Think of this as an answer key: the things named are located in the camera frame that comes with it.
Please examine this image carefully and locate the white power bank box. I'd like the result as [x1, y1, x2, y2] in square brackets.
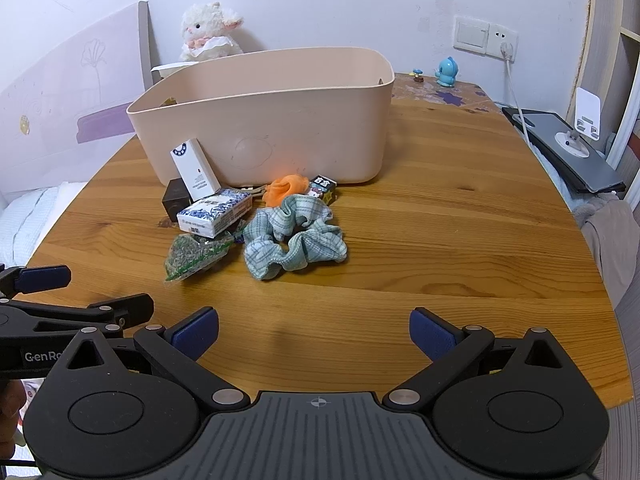
[170, 139, 221, 202]

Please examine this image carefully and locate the white bookshelf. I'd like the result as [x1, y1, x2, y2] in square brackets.
[566, 0, 640, 172]

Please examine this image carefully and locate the grey clothing pile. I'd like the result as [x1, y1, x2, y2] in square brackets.
[573, 193, 639, 308]

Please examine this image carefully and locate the orange scrunchie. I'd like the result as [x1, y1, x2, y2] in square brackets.
[262, 174, 309, 207]

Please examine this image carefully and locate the blue figurine toy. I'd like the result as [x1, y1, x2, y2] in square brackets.
[435, 56, 459, 88]

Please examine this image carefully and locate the green plaid scrunchie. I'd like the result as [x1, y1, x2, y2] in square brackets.
[243, 194, 348, 281]

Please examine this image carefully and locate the black cartoon card box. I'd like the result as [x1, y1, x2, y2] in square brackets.
[306, 174, 337, 205]

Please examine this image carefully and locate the blue white tissue pack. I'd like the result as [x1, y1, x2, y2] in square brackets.
[177, 188, 253, 238]

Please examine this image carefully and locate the white plush lamb toy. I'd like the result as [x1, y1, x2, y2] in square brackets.
[180, 2, 243, 62]

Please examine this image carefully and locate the white phone stand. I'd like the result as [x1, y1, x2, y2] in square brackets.
[554, 87, 601, 158]

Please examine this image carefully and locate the white wall socket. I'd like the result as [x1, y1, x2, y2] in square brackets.
[485, 24, 518, 62]

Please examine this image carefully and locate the dark brown cube box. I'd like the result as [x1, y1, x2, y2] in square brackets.
[162, 178, 193, 223]

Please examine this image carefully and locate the small flower figurine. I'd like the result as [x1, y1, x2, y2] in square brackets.
[409, 70, 424, 82]

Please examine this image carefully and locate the white wall switch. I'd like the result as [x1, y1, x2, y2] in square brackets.
[452, 15, 490, 55]

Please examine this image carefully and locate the beige hair clip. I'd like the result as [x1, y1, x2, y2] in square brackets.
[240, 185, 267, 200]

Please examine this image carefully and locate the green dried herb bag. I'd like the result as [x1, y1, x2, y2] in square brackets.
[164, 231, 234, 282]

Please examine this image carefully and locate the white pillow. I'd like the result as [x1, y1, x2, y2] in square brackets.
[0, 182, 87, 268]

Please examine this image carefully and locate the beige plastic storage bin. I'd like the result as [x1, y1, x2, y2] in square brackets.
[127, 47, 395, 186]

